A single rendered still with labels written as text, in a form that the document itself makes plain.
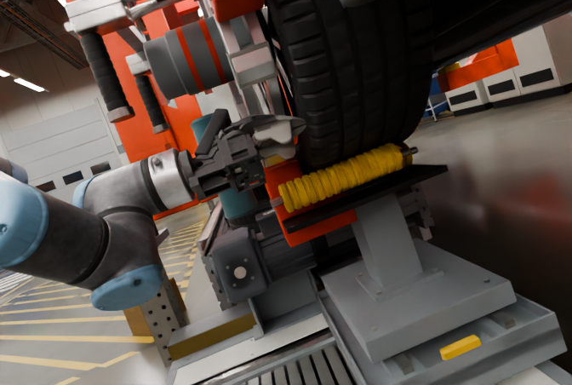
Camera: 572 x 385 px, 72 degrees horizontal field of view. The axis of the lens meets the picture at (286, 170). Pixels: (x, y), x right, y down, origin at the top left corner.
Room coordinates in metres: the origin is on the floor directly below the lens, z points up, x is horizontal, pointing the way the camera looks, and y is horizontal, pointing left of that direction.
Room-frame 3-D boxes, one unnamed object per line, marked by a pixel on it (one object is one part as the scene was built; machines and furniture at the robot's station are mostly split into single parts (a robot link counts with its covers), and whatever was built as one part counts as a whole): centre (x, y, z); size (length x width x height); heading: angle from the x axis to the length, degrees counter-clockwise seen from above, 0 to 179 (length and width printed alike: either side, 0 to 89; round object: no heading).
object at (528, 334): (0.90, -0.16, 0.13); 0.50 x 0.36 x 0.10; 5
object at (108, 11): (0.69, 0.20, 0.93); 0.09 x 0.05 x 0.05; 95
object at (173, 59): (0.88, 0.09, 0.85); 0.21 x 0.14 x 0.14; 95
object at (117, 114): (0.69, 0.23, 0.83); 0.04 x 0.04 x 0.16
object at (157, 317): (1.44, 0.61, 0.21); 0.10 x 0.10 x 0.42; 5
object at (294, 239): (0.89, -0.02, 0.48); 0.16 x 0.12 x 0.17; 95
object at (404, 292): (0.90, -0.16, 0.32); 0.40 x 0.30 x 0.28; 5
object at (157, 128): (1.03, 0.26, 0.83); 0.04 x 0.04 x 0.16
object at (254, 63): (0.88, 0.01, 0.85); 0.54 x 0.07 x 0.54; 5
